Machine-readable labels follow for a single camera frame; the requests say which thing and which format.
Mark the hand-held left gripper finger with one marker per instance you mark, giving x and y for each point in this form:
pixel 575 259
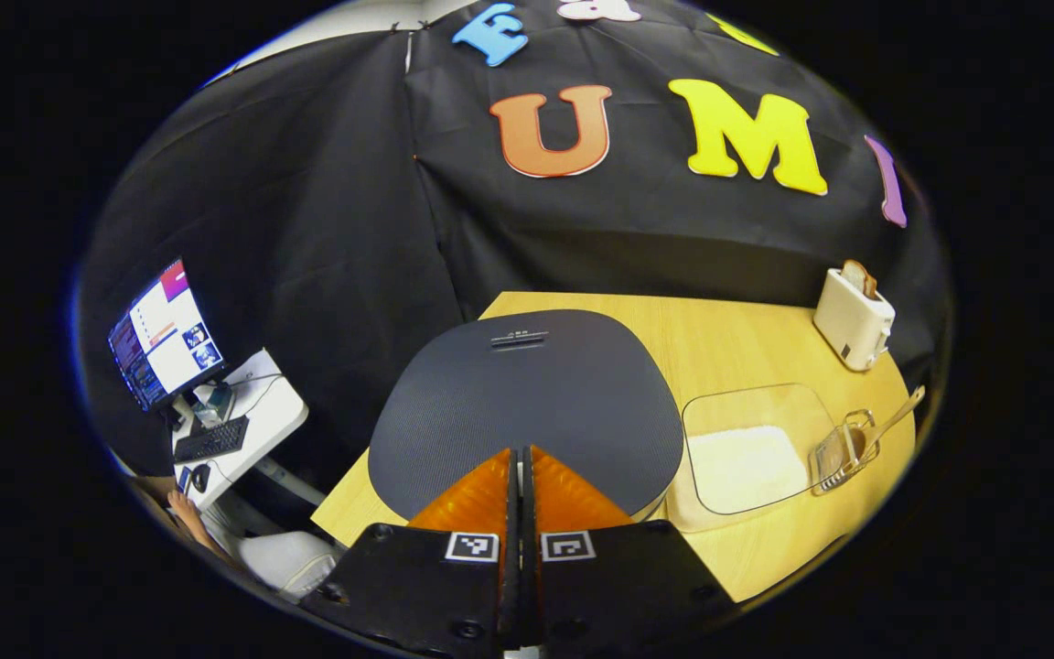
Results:
pixel 510 513
pixel 531 513

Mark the dark lidded silver rice cooker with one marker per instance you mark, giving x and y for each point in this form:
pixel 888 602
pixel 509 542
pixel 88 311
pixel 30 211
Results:
pixel 527 394

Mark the clear plastic rice container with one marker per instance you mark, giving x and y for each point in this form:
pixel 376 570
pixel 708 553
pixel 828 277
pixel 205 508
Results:
pixel 747 407

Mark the wooden spoon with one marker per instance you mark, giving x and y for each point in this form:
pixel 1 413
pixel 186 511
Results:
pixel 898 416

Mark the white side desk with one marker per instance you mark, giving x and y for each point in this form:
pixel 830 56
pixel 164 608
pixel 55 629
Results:
pixel 271 412

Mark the black keyboard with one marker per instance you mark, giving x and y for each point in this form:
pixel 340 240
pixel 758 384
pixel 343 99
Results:
pixel 211 439

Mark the black computer mouse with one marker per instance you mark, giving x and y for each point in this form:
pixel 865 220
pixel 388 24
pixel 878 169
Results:
pixel 200 477

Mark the small greenish box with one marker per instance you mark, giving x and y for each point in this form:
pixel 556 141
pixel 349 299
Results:
pixel 214 403

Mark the black backdrop cloth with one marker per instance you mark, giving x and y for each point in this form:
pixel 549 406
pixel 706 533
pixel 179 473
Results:
pixel 326 229

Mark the white toaster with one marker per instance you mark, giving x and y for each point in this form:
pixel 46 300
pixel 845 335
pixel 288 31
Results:
pixel 847 320

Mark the computer monitor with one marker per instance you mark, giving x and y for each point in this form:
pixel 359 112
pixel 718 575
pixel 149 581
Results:
pixel 166 334

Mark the toasted bread slice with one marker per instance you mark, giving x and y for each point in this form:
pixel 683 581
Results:
pixel 859 277

